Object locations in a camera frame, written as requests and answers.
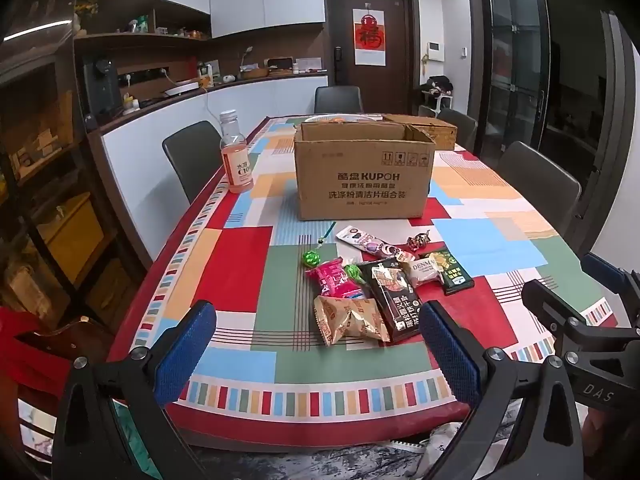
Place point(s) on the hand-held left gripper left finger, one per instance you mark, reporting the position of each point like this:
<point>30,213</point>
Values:
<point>186,345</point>

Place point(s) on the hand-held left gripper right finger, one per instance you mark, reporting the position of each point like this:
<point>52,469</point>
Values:
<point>446,350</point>

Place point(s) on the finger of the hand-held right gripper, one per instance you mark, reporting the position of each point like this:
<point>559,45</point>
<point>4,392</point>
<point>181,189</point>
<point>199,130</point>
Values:
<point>602,270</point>
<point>550,300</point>

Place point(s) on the black cracker packet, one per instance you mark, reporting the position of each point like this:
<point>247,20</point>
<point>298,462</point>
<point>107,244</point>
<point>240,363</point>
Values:
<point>395,305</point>

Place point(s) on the dark green snack packet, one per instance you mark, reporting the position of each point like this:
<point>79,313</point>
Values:
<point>455,275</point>

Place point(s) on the small beige snack packet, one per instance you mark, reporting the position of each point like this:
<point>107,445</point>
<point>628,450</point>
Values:
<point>420,270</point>

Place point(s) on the golden brown snack packet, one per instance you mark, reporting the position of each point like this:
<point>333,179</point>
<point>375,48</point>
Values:
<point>345,320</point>

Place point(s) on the gold red candy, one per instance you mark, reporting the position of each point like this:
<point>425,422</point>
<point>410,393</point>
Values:
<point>419,241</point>

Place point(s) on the small green candy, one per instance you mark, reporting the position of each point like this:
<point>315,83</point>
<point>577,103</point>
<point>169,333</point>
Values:
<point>353,272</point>

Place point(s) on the long white pink snack packet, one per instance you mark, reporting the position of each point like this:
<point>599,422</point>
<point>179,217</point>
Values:
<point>365,240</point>

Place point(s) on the green lollipop with stick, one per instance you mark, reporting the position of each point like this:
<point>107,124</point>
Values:
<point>311,259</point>

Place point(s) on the brown cardboard box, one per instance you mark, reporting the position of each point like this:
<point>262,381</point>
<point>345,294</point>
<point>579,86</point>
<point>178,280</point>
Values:
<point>360,180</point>

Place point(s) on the colourful patchwork tablecloth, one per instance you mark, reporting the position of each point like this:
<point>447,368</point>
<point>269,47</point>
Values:
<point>240,260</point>

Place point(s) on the grey dining chair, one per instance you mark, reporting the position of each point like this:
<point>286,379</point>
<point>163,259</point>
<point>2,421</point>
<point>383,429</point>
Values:
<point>192,155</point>
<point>460,127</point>
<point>337,100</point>
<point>537,185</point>

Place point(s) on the white counter cabinet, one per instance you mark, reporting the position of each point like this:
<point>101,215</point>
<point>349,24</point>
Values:
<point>150,160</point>

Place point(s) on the pink drink bottle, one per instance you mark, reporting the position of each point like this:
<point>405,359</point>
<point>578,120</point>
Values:
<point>237,160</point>

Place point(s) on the dark display cabinet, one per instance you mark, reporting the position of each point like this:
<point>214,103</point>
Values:
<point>55,185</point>

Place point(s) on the black framed glass door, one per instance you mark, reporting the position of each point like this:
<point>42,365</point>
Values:
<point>525,60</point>

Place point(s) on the pile of dark clothes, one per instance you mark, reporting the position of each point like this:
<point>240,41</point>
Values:
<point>439,85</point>

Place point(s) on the white plate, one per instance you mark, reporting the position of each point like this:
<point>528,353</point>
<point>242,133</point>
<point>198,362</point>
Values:
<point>345,119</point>

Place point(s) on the white tray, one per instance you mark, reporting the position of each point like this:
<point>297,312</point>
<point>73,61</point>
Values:
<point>181,89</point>

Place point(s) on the black water dispenser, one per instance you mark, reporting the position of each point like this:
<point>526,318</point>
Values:
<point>101,85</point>

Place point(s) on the woven basket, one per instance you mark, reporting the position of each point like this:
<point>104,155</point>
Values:
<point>256,72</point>

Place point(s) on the dark brown door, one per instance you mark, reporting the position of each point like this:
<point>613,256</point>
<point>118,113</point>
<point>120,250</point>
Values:
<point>400,60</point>

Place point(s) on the black box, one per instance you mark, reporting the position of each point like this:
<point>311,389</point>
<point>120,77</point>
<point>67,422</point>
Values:
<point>280,65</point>

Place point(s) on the red and white door poster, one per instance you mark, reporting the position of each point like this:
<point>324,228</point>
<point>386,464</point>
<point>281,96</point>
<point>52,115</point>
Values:
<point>369,35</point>

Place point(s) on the white wall intercom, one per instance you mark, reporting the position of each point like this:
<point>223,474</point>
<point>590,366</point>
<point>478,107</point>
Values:
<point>434,51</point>

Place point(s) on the wooden wall shelf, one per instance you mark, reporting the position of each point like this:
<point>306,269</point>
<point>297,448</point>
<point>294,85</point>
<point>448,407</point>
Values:
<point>140,35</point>

